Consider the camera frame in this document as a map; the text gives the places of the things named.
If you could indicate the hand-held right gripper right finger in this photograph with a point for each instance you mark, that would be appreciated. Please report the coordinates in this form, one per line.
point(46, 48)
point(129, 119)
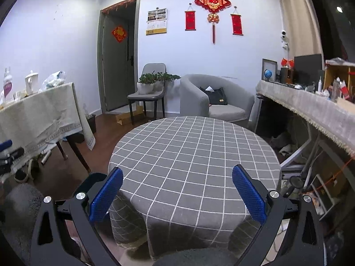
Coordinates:
point(249, 196)

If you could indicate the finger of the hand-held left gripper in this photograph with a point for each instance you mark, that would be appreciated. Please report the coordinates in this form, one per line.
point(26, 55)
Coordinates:
point(6, 144)
point(15, 153)

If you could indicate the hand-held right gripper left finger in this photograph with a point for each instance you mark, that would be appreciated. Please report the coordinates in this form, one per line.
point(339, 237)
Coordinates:
point(106, 196)

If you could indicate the dark blue waste bin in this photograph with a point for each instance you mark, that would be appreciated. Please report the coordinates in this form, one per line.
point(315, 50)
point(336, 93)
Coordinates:
point(88, 183)

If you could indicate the beige patterned tablecloth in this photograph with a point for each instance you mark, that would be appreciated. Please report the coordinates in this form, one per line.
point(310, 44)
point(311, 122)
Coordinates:
point(41, 113)

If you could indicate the dark wooden side table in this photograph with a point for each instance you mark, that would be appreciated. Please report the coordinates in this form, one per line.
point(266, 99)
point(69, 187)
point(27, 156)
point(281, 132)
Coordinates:
point(79, 155)

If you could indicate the person's grey fleece left leg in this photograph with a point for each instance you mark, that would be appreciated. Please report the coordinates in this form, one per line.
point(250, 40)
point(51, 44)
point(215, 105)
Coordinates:
point(22, 216)

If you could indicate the person's grey fleece leg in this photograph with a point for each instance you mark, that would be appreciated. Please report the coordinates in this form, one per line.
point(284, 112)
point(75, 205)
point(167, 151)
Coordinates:
point(22, 216)
point(197, 257)

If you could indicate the clear plastic bottle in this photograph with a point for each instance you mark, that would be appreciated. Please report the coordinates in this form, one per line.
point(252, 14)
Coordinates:
point(7, 87)

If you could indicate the white lidded mug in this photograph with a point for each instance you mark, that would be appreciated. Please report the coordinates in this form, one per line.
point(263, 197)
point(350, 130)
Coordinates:
point(31, 84)

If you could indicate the grey checked round tablecloth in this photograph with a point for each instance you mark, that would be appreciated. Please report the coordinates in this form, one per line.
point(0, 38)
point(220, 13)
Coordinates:
point(180, 171)

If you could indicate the small black bin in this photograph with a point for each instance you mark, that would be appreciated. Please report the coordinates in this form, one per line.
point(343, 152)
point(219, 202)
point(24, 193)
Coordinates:
point(91, 123)

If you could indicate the clear plastic bag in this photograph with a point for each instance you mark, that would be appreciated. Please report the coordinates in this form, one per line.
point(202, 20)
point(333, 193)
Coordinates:
point(54, 80)

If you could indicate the person's grey fleece right leg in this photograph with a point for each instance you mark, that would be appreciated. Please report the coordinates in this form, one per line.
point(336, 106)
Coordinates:
point(197, 257)

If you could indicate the flat cardboard box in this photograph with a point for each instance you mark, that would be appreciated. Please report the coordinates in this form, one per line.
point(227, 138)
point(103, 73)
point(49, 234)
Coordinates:
point(124, 117)

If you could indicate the black handbag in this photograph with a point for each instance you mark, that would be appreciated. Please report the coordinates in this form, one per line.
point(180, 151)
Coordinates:
point(216, 97)

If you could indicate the beige fringed desk cloth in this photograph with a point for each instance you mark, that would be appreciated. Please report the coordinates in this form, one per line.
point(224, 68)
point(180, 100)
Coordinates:
point(299, 99)

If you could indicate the grey armchair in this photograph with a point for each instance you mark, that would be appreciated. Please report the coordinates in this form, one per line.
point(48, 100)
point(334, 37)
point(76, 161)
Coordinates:
point(194, 99)

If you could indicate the potted plant white pot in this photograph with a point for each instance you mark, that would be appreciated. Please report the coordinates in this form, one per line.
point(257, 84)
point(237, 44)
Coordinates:
point(145, 87)
point(166, 77)

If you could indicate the small blue globe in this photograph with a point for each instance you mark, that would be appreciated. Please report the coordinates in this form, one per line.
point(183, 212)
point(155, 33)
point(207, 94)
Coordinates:
point(268, 74)

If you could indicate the wooden speaker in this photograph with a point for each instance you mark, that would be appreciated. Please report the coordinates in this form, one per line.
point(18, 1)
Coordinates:
point(287, 75)

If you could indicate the grey door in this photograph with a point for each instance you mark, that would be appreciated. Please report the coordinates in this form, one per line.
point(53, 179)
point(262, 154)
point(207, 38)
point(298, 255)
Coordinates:
point(116, 69)

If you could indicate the slim white bottle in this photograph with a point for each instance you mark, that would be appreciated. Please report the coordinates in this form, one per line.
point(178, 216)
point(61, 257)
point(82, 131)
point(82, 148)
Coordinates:
point(320, 84)

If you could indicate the grey dining chair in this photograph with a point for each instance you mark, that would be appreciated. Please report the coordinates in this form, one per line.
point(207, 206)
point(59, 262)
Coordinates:
point(154, 69)

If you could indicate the small red flags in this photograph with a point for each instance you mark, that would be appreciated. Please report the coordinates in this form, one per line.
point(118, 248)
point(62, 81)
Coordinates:
point(287, 62)

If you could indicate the black monitor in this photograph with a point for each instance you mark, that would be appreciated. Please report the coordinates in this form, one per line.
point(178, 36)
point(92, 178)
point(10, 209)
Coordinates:
point(307, 69)

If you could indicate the wooden box with items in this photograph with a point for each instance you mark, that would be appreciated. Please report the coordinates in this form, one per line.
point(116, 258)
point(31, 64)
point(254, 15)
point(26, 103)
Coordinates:
point(332, 74)

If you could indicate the red diamond door sticker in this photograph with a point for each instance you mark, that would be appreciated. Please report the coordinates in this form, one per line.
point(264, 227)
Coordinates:
point(119, 34)

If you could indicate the red hanging scroll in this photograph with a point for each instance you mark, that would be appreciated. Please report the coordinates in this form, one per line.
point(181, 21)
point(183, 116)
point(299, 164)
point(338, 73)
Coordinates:
point(191, 19)
point(237, 23)

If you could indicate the beige curtain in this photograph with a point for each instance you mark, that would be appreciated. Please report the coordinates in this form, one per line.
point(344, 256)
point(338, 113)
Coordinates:
point(299, 25)

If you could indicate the white desk frame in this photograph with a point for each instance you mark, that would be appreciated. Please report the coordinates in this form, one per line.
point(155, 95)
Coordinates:
point(298, 156)

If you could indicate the grey picture frame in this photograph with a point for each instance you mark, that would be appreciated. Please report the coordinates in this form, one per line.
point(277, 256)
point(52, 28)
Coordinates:
point(269, 63)

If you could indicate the white security camera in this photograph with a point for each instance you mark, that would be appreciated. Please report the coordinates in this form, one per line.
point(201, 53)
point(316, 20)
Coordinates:
point(284, 37)

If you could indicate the wall calendar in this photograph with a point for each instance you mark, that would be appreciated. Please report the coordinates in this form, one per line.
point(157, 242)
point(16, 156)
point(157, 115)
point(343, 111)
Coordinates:
point(156, 22)

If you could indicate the red knot wall ornament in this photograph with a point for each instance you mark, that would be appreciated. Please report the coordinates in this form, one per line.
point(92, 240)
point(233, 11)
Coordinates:
point(213, 1)

